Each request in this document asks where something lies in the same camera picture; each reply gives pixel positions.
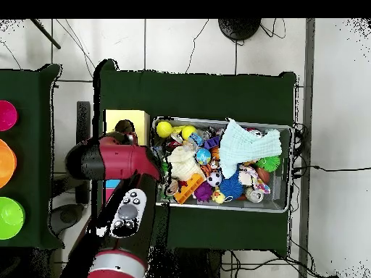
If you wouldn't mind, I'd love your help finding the wooden three-hole box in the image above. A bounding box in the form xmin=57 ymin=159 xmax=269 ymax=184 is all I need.
xmin=102 ymin=109 xmax=151 ymax=203

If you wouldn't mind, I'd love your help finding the silver mesh bin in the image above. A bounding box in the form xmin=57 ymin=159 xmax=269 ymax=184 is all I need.
xmin=150 ymin=116 xmax=293 ymax=214

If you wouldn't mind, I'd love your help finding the yellow ball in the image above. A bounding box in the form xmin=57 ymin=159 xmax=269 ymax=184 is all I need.
xmin=181 ymin=125 xmax=198 ymax=140
xmin=156 ymin=120 xmax=174 ymax=139

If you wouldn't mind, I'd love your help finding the black upright panel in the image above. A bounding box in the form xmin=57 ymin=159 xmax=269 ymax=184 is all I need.
xmin=75 ymin=101 xmax=91 ymax=205

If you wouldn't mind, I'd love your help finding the cream cloth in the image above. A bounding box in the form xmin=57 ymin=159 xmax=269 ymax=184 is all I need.
xmin=166 ymin=145 xmax=205 ymax=182

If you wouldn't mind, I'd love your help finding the blue globe ball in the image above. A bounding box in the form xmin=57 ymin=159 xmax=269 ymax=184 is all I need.
xmin=196 ymin=148 xmax=212 ymax=166

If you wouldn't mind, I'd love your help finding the orange building block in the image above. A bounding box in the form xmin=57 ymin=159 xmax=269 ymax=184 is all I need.
xmin=173 ymin=172 xmax=205 ymax=204

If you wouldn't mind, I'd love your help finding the dark green table cloth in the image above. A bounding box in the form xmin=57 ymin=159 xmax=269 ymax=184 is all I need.
xmin=91 ymin=59 xmax=297 ymax=257

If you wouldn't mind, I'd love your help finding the purple spiky toy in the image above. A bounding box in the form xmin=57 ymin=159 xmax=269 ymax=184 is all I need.
xmin=193 ymin=181 xmax=214 ymax=203

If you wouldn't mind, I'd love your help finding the small soccer ball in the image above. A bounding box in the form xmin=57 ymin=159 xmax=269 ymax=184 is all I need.
xmin=207 ymin=171 xmax=223 ymax=188

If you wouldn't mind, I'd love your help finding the yellow duck plush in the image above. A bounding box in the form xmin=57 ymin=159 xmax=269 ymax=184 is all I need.
xmin=211 ymin=188 xmax=227 ymax=204

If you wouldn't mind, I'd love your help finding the grey stand foot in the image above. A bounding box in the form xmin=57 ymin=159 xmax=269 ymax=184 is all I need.
xmin=48 ymin=202 xmax=86 ymax=236

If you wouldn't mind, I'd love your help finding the blue spiky ball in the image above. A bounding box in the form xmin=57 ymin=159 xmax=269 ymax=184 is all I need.
xmin=219 ymin=173 xmax=244 ymax=200

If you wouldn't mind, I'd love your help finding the mint green cloth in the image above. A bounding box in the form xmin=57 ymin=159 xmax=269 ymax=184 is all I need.
xmin=218 ymin=117 xmax=283 ymax=180

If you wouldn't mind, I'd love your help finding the dark green side-table cloth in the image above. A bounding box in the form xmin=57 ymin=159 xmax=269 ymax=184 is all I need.
xmin=0 ymin=63 xmax=64 ymax=250

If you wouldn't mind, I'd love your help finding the pink bowl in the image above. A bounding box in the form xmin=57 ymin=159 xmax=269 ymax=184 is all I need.
xmin=0 ymin=100 xmax=19 ymax=132

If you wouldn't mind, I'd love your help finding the orange bowl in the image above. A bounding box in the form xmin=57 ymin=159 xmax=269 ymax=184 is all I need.
xmin=0 ymin=138 xmax=17 ymax=189

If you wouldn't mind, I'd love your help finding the black rod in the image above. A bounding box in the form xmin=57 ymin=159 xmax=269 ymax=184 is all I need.
xmin=29 ymin=18 xmax=62 ymax=50

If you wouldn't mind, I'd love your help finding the green bowl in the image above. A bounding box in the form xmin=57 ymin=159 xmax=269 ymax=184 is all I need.
xmin=0 ymin=196 xmax=26 ymax=240

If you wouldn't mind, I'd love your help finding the black round stand base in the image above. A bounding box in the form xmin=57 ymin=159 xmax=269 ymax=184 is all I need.
xmin=217 ymin=18 xmax=262 ymax=41

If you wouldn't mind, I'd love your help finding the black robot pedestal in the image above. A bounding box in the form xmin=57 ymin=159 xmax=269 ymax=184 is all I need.
xmin=147 ymin=248 xmax=222 ymax=278

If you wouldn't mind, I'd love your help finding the black power cable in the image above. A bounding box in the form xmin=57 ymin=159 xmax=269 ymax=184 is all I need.
xmin=292 ymin=164 xmax=371 ymax=174

